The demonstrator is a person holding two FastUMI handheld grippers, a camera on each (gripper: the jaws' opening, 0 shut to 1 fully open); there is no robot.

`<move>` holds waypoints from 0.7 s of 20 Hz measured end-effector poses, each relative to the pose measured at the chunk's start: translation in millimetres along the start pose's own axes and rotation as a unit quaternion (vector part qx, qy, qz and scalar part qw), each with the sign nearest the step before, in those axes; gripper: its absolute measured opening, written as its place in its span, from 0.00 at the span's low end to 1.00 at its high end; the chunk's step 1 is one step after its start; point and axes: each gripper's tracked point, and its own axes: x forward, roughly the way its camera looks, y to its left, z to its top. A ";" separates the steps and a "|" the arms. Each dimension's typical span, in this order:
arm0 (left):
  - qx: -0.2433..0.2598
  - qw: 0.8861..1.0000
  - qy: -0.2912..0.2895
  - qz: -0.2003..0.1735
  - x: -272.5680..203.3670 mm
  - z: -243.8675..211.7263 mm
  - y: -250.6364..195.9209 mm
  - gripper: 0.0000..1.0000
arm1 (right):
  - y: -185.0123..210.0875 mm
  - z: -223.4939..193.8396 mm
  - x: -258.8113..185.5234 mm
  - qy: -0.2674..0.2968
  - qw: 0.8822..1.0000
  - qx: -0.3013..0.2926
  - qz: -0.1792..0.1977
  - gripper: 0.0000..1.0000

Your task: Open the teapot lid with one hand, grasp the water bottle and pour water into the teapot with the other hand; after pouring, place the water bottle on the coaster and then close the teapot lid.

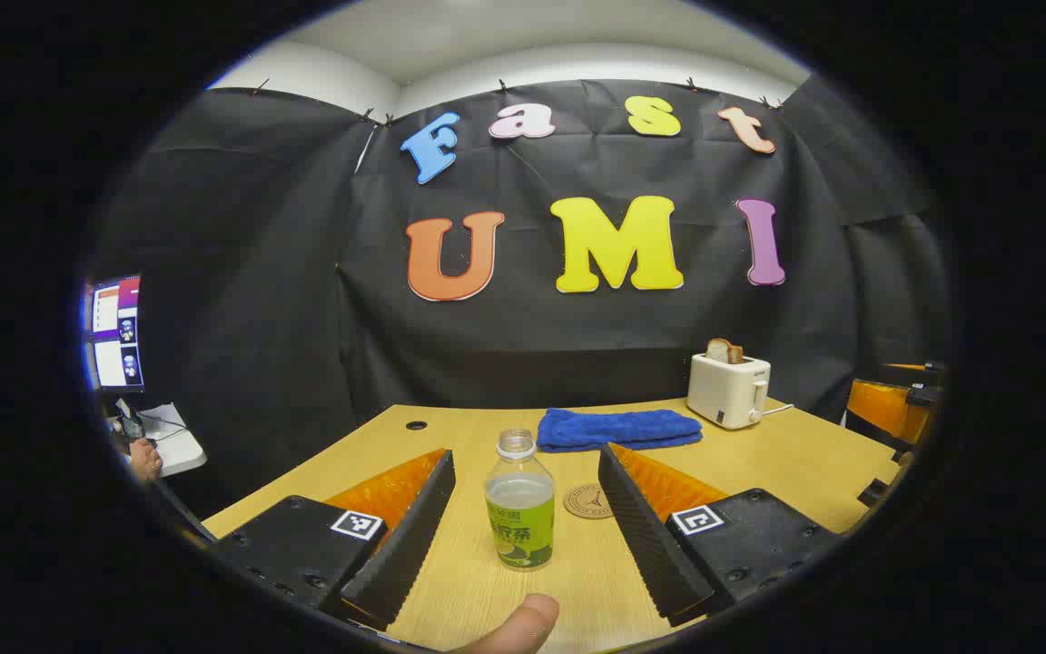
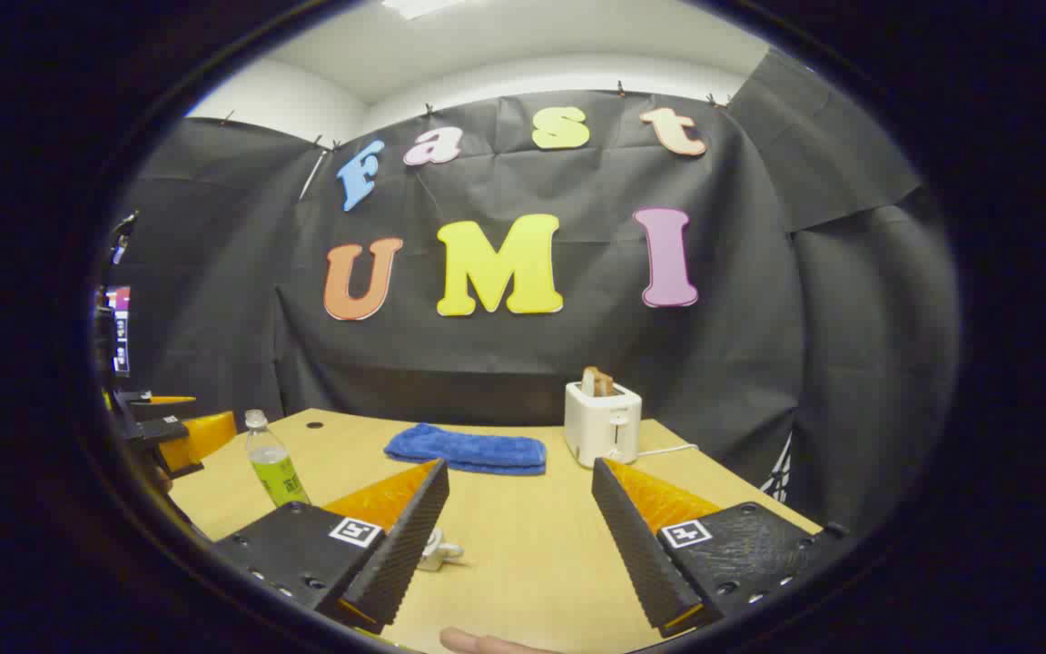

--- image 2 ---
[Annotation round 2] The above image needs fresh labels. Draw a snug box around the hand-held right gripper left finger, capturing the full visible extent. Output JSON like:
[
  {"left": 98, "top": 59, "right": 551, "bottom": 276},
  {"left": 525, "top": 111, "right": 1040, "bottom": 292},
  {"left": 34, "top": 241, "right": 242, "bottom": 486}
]
[{"left": 212, "top": 457, "right": 451, "bottom": 636}]

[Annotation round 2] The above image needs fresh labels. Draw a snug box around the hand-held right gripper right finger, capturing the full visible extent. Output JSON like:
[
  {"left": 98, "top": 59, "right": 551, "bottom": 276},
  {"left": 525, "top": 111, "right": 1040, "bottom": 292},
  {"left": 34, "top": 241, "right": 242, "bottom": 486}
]
[{"left": 590, "top": 457, "right": 851, "bottom": 639}]

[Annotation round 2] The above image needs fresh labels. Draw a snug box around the white floral teacup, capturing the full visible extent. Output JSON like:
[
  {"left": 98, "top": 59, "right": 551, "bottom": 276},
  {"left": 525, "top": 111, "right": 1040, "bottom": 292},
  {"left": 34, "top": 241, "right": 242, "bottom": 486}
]
[{"left": 416, "top": 529, "right": 466, "bottom": 573}]

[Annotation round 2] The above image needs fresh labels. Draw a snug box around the green label water bottle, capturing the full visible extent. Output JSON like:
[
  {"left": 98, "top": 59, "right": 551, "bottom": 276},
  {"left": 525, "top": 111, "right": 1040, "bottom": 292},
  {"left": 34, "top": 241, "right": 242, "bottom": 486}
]
[{"left": 244, "top": 409, "right": 312, "bottom": 508}]

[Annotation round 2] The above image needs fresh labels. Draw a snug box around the computer monitor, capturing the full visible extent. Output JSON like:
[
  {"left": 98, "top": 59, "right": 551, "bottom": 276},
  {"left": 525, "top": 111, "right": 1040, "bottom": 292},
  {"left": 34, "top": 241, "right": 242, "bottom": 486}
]
[{"left": 104, "top": 285, "right": 133, "bottom": 378}]

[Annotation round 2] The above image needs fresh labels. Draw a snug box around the blue folded towel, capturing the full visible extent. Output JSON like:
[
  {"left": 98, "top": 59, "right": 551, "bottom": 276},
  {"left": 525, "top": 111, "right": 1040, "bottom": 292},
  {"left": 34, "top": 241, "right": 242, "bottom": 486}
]
[{"left": 384, "top": 422, "right": 548, "bottom": 477}]

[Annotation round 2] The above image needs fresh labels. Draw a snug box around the white toaster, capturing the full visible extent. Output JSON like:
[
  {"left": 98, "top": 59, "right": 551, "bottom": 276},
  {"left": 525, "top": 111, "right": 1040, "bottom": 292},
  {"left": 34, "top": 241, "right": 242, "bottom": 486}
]
[{"left": 564, "top": 381, "right": 643, "bottom": 469}]

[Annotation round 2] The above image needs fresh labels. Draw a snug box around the black backdrop cloth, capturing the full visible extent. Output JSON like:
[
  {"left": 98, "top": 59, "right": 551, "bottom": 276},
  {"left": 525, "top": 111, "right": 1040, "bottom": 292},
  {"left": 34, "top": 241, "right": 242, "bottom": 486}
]
[{"left": 110, "top": 50, "right": 960, "bottom": 537}]

